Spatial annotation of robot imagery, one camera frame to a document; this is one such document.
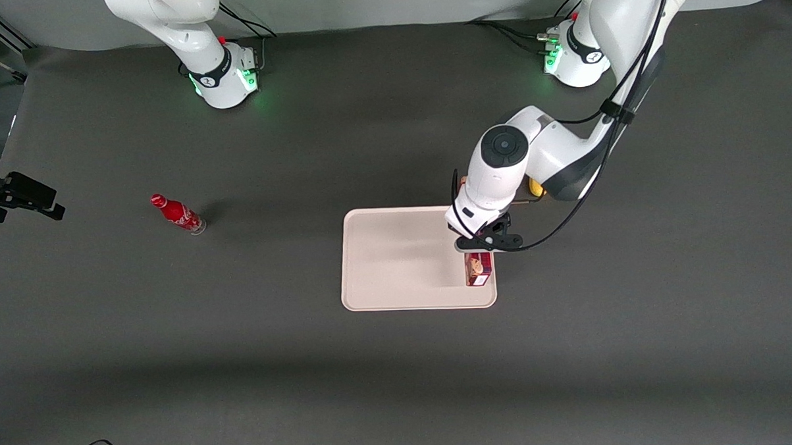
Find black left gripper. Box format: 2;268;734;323
454;211;525;255

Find red tartan cookie box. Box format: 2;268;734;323
463;250;493;287

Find pale pink plastic tray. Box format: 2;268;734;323
338;204;498;313

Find red soda bottle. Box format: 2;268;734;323
149;192;207;237

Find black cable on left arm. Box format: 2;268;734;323
444;0;687;255

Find aluminium frame rail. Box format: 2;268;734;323
0;0;36;53

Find black cables at left arm base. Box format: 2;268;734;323
463;0;583;57

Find black cables at arm base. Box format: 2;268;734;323
463;0;583;57
176;0;279;78

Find black cables at right arm base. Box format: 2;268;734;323
176;0;279;78

